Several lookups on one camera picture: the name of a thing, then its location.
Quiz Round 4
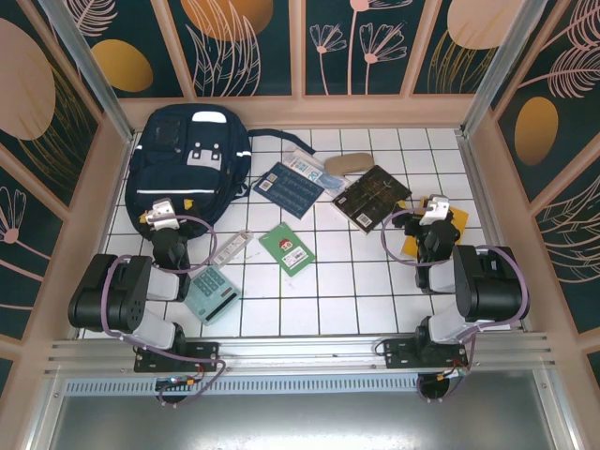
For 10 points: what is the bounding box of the navy blue backpack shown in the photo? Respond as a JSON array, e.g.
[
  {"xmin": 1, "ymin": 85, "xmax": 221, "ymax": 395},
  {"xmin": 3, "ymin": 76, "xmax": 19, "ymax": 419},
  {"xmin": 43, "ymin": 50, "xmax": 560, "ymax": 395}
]
[{"xmin": 124, "ymin": 103, "xmax": 316, "ymax": 235}]

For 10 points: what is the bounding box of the slotted grey cable tray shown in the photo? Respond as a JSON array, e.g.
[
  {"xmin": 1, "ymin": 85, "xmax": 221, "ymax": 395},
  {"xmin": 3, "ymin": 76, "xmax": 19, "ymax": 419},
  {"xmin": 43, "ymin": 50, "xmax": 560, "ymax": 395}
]
[{"xmin": 63, "ymin": 378, "xmax": 423, "ymax": 398}]

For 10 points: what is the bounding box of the aluminium frame post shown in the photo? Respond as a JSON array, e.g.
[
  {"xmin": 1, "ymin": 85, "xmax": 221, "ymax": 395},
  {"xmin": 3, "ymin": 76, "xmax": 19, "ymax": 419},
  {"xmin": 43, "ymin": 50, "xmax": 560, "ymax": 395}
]
[
  {"xmin": 458, "ymin": 0, "xmax": 549, "ymax": 140},
  {"xmin": 37, "ymin": 0, "xmax": 137, "ymax": 144}
]

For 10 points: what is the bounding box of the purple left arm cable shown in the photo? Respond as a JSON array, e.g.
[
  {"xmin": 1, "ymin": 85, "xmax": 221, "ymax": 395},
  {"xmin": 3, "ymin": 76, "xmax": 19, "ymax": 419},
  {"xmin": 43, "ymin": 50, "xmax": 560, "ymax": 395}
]
[{"xmin": 100, "ymin": 213, "xmax": 229, "ymax": 407}]

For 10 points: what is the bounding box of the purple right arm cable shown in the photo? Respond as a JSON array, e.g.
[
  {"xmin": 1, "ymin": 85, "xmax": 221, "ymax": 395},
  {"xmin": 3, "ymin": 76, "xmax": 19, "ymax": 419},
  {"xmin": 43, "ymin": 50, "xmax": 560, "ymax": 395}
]
[{"xmin": 382, "ymin": 210, "xmax": 531, "ymax": 404}]

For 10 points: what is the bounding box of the black book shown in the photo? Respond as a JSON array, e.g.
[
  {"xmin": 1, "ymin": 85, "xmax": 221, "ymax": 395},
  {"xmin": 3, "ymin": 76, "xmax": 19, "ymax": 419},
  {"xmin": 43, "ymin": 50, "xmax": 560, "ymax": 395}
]
[{"xmin": 331, "ymin": 164, "xmax": 413, "ymax": 234}]

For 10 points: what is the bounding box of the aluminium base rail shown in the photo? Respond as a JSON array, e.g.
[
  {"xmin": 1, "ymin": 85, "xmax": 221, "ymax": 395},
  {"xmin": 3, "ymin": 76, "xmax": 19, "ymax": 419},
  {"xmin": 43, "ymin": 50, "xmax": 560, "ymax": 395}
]
[{"xmin": 44, "ymin": 332, "xmax": 557, "ymax": 376}]

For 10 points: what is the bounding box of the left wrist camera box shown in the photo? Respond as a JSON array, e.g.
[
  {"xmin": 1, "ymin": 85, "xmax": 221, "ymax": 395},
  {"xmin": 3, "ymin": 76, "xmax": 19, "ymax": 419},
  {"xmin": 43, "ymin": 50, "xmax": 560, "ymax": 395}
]
[{"xmin": 140, "ymin": 199, "xmax": 182, "ymax": 231}]

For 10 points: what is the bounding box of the yellow notebook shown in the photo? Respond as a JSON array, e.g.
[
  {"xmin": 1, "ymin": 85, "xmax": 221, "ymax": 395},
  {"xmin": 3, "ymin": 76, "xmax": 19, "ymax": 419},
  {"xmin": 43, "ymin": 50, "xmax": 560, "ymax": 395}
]
[{"xmin": 402, "ymin": 196, "xmax": 470, "ymax": 262}]

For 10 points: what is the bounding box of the aluminium side rail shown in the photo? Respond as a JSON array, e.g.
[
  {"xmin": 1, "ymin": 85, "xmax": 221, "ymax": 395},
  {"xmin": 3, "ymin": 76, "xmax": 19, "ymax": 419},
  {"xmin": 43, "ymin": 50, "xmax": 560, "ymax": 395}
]
[{"xmin": 457, "ymin": 130, "xmax": 533, "ymax": 332}]

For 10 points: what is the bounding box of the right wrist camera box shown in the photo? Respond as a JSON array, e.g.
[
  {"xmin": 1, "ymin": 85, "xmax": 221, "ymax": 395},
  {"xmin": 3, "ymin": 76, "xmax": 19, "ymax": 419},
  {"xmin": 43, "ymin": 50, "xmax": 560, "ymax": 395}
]
[{"xmin": 419, "ymin": 194, "xmax": 454, "ymax": 226}]

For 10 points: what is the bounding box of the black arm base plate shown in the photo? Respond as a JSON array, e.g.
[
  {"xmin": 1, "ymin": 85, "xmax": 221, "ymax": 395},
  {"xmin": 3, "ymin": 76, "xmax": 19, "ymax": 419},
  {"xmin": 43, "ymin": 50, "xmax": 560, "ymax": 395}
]
[
  {"xmin": 382, "ymin": 337, "xmax": 470, "ymax": 371},
  {"xmin": 134, "ymin": 340, "xmax": 221, "ymax": 374}
]

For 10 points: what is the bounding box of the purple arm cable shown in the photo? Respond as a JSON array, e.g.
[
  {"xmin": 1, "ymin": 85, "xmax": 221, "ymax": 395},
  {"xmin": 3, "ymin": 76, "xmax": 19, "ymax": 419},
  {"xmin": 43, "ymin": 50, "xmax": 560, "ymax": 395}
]
[
  {"xmin": 100, "ymin": 213, "xmax": 229, "ymax": 407},
  {"xmin": 382, "ymin": 210, "xmax": 531, "ymax": 404}
]

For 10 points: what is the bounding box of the green notebook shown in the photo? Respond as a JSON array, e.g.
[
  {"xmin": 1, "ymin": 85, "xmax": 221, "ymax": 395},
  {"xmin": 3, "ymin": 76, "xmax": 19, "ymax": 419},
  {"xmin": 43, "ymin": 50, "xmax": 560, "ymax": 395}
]
[{"xmin": 259, "ymin": 221, "xmax": 316, "ymax": 278}]

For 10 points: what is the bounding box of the clear pen pack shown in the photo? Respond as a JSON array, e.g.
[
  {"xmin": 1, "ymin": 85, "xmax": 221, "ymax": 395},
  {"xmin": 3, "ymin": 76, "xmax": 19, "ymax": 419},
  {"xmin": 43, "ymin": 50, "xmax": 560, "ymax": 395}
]
[{"xmin": 282, "ymin": 145, "xmax": 348, "ymax": 191}]

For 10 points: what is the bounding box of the tan pencil case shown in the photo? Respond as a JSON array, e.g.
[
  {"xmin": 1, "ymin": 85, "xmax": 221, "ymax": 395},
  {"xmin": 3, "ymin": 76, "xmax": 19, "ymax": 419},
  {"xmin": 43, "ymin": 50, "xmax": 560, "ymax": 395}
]
[{"xmin": 323, "ymin": 152, "xmax": 374, "ymax": 175}]

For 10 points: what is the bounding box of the blue book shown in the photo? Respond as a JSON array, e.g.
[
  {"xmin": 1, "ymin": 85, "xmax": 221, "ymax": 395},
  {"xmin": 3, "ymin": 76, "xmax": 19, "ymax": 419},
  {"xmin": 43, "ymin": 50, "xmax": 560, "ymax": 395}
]
[{"xmin": 251, "ymin": 161, "xmax": 325, "ymax": 220}]

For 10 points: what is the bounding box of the teal calculator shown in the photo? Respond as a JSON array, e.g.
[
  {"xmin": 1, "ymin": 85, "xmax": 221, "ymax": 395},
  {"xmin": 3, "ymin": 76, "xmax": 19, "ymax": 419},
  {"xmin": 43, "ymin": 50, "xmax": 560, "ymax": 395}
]
[{"xmin": 182, "ymin": 262, "xmax": 244, "ymax": 325}]

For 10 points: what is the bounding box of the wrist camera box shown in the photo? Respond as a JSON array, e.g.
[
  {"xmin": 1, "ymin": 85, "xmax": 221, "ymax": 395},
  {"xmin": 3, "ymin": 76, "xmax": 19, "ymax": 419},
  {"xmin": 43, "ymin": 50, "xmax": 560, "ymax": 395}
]
[
  {"xmin": 419, "ymin": 194, "xmax": 454, "ymax": 226},
  {"xmin": 140, "ymin": 199, "xmax": 182, "ymax": 231}
]

